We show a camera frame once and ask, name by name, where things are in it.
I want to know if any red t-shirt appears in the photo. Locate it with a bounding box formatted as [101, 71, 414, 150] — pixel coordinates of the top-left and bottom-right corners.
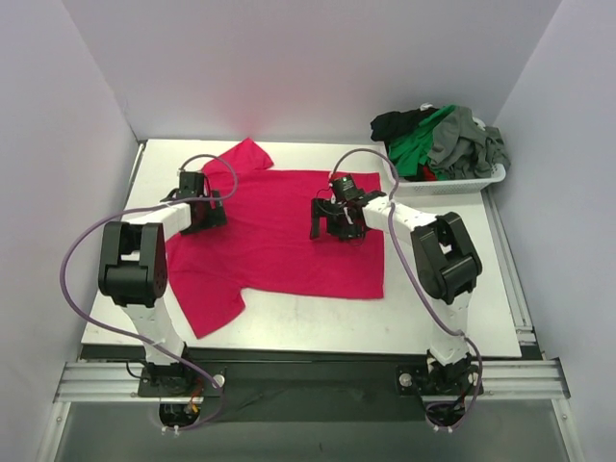
[166, 139, 385, 338]

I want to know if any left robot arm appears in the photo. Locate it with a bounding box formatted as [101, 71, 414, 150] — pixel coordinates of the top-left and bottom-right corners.
[98, 171, 227, 397]

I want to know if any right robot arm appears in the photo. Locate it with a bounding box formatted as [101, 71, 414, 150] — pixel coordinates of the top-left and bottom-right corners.
[310, 174, 482, 393]

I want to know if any green t-shirt in basket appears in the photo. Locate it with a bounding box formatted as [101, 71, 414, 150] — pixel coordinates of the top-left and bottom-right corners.
[387, 105, 456, 178]

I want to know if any red garment in basket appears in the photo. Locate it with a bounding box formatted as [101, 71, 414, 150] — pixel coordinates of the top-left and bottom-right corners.
[403, 166, 449, 182]

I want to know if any black t-shirt in basket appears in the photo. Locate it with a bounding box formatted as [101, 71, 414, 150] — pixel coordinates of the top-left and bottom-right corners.
[371, 107, 437, 142]

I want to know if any grey t-shirt in basket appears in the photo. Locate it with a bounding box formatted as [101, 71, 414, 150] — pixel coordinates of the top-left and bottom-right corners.
[427, 106, 511, 180]

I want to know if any white plastic laundry basket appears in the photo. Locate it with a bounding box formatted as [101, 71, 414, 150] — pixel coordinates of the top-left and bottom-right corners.
[377, 114, 509, 198]

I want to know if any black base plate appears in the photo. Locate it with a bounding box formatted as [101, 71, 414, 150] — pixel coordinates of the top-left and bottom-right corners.
[128, 353, 483, 429]

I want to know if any aluminium frame rail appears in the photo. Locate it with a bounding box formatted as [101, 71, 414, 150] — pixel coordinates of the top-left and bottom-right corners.
[54, 360, 570, 402]

